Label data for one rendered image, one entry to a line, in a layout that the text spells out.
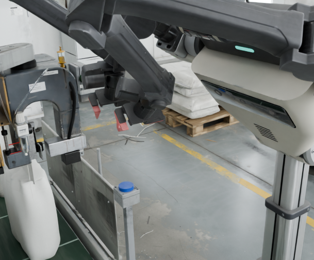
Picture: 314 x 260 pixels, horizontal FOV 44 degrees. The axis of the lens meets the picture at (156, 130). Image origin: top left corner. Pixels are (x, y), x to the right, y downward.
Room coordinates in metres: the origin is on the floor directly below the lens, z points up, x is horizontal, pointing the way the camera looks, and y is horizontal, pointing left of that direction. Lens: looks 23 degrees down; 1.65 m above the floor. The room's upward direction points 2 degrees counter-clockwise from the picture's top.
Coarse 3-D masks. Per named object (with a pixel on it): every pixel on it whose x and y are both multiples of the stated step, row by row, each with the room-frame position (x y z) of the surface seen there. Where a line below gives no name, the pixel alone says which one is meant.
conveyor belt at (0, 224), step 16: (0, 208) 1.92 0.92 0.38; (0, 224) 1.77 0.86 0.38; (64, 224) 1.75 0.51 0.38; (0, 240) 1.63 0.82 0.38; (16, 240) 1.63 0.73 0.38; (64, 240) 1.62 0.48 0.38; (0, 256) 1.51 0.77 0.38; (16, 256) 1.51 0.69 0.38; (64, 256) 1.50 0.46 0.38; (80, 256) 1.49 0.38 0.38
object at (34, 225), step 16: (32, 160) 1.65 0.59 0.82; (16, 176) 1.50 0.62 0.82; (32, 176) 1.41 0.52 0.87; (16, 192) 1.47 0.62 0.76; (32, 192) 1.46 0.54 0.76; (48, 192) 1.49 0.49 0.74; (16, 208) 1.47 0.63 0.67; (32, 208) 1.44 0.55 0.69; (48, 208) 1.48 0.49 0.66; (16, 224) 1.52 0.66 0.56; (32, 224) 1.44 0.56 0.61; (48, 224) 1.47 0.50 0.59; (32, 240) 1.44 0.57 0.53; (48, 240) 1.46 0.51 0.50; (32, 256) 1.44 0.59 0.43; (48, 256) 1.47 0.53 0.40
